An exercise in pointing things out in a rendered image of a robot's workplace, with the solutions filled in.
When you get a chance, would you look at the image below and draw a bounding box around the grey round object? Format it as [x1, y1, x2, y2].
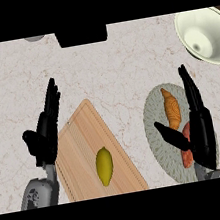
[23, 35, 48, 44]

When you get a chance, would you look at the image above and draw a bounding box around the yellow lemon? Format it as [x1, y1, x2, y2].
[92, 145, 117, 189]

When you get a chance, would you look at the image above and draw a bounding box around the orange red sweet potato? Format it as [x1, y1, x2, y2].
[175, 121, 199, 170]

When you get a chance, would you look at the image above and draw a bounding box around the black appliance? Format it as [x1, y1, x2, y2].
[54, 24, 110, 51]

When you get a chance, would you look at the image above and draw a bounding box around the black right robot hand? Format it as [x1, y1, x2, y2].
[144, 60, 220, 179]

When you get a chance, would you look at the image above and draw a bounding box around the pale cream bowl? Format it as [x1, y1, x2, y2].
[172, 5, 220, 73]

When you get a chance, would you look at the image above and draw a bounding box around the grey round woven placemat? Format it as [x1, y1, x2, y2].
[137, 76, 220, 190]

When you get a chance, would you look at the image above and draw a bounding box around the golden brown croissant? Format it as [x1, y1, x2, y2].
[159, 85, 184, 133]

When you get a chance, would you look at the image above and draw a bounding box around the pale wooden cutting board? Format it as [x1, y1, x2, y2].
[45, 90, 151, 205]

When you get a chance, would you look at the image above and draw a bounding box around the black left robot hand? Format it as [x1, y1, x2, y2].
[12, 76, 73, 170]

